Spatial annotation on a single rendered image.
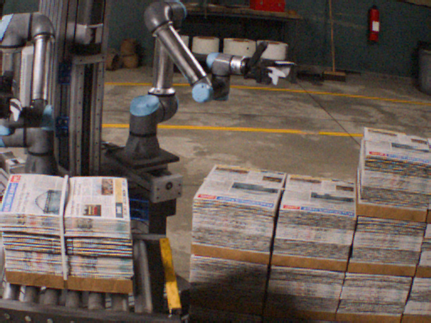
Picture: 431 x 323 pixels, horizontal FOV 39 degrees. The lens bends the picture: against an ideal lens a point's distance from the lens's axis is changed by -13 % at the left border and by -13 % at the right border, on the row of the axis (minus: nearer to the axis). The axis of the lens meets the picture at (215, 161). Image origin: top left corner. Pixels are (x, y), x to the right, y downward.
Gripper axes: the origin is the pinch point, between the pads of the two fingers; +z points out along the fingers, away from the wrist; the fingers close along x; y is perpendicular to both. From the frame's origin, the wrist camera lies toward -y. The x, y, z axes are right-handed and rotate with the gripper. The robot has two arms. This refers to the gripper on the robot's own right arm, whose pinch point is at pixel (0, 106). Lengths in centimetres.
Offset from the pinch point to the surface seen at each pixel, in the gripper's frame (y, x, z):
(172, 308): 35, -53, 45
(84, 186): 16.6, -30.2, 12.5
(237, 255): 49, -92, -21
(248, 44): 45, -268, -600
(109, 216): 16, -35, 33
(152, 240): 37, -56, -1
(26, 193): 18.8, -12.4, 18.8
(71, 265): 32, -26, 32
